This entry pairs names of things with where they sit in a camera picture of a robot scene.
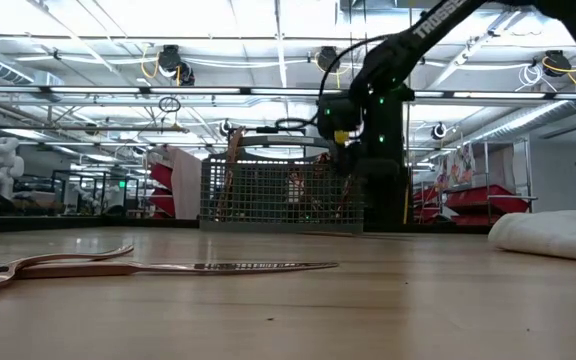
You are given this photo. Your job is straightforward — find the copper fork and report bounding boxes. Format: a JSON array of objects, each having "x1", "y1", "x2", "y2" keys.
[{"x1": 337, "y1": 174, "x2": 357, "y2": 221}]

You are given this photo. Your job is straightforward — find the black aluminium table frame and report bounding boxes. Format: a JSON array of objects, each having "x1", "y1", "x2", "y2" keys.
[{"x1": 0, "y1": 213, "x2": 494, "y2": 235}]

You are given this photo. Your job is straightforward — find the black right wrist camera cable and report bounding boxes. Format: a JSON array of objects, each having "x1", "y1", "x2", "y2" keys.
[{"x1": 273, "y1": 33, "x2": 389, "y2": 132}]

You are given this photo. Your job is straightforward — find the white plaid cloth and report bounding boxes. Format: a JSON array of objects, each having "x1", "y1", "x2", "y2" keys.
[{"x1": 486, "y1": 209, "x2": 576, "y2": 265}]

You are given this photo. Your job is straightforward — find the metal shelf red bins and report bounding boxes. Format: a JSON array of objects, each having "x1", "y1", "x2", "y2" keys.
[{"x1": 411, "y1": 139, "x2": 538, "y2": 227}]

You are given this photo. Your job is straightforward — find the white robot figure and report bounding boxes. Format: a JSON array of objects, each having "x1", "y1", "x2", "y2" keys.
[{"x1": 0, "y1": 136, "x2": 26, "y2": 200}]

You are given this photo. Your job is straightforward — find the tan board panel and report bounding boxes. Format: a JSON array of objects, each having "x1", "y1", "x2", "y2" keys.
[{"x1": 166, "y1": 145, "x2": 203, "y2": 221}]

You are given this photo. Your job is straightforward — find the grey plastic cutlery basket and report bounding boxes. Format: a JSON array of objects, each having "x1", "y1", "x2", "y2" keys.
[{"x1": 198, "y1": 133, "x2": 367, "y2": 234}]

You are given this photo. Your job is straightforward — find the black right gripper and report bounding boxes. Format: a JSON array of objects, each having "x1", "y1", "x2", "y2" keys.
[{"x1": 317, "y1": 82, "x2": 414, "y2": 176}]

